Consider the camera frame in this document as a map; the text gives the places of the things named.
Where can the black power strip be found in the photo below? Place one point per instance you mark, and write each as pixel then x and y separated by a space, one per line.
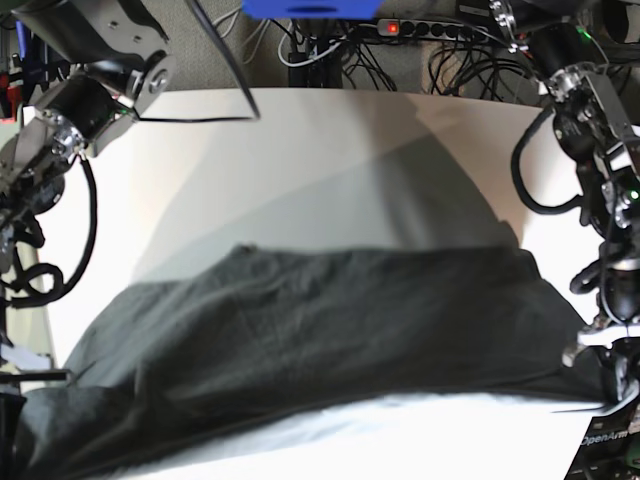
pixel 430 31

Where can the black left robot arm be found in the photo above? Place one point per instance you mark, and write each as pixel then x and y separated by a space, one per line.
pixel 593 129

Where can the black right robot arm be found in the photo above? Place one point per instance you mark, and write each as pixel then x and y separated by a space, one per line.
pixel 121 65

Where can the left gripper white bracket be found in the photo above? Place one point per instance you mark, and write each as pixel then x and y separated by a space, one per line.
pixel 616 348

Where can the dark grey t-shirt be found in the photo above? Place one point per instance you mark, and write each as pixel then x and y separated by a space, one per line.
pixel 263 334

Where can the blue plastic box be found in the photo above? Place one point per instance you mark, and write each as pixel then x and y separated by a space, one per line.
pixel 309 9

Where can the red black clamp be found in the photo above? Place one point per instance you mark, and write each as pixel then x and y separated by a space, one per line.
pixel 11 98

